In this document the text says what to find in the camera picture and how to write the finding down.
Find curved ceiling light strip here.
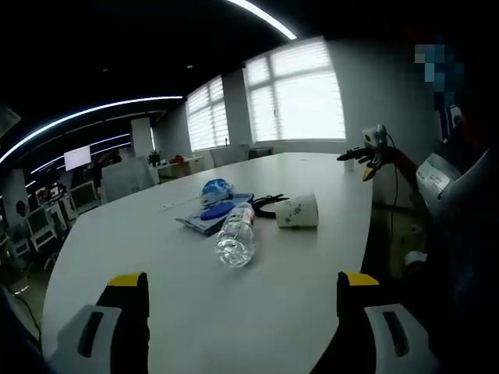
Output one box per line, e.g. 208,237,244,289
225,0,299,41

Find narrow window with blinds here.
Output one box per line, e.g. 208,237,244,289
185,75,230,153

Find person's dark clothed body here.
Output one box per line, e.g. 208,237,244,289
405,34,499,374

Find white table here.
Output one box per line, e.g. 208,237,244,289
41,151,376,374

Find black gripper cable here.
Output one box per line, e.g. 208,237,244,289
384,132,400,250

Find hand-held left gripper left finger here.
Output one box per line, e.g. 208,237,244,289
49,270,151,374

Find long ceiling light strip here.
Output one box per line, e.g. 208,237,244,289
0,94,184,165

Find lit computer monitor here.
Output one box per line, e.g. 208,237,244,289
63,145,92,172

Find large window with blinds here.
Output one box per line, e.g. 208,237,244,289
244,36,348,144

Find white mesh office chair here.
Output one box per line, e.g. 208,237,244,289
101,157,160,203

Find white worn chest device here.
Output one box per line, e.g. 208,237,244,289
414,152,462,214

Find grey chair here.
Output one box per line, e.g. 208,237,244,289
209,144,251,169

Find blue pouch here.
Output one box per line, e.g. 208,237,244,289
175,192,255,235

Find white framed office chair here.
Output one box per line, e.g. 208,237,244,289
23,206,59,252

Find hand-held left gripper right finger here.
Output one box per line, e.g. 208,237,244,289
336,270,442,374

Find white paper cup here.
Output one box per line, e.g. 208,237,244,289
274,190,321,231

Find clear plastic water bottle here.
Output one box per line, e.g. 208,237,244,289
215,201,258,269

